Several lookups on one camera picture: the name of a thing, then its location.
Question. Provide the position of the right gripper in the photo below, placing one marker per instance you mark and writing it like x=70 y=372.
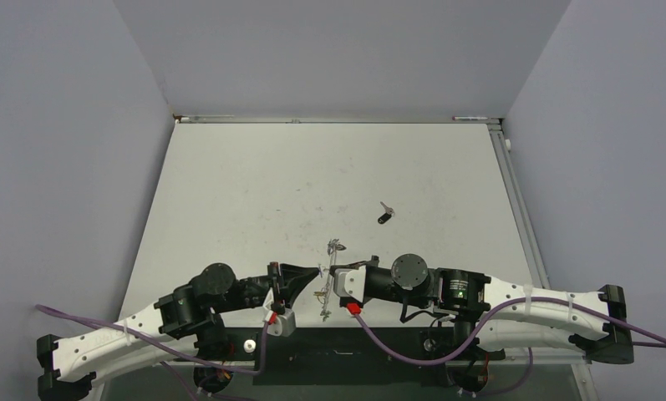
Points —
x=368 y=263

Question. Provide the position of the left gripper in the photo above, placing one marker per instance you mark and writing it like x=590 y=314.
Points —
x=292 y=280

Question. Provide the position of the metal key ring plate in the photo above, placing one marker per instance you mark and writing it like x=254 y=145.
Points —
x=323 y=295

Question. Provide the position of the black tagged key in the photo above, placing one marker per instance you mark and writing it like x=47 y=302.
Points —
x=388 y=213

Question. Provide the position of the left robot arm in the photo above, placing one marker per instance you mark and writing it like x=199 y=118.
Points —
x=185 y=324

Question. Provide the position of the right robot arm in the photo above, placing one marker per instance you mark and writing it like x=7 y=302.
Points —
x=493 y=314

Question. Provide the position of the red white marker pen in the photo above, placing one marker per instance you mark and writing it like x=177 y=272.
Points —
x=470 y=118

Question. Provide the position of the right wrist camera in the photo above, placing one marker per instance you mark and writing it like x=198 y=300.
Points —
x=349 y=286

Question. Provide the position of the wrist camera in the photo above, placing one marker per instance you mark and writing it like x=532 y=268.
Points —
x=280 y=320
x=349 y=286

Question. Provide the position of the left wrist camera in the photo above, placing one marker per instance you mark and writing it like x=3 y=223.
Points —
x=280 y=320

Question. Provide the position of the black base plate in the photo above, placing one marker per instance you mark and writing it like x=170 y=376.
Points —
x=333 y=356

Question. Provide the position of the aluminium frame rail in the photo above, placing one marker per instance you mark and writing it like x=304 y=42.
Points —
x=520 y=213

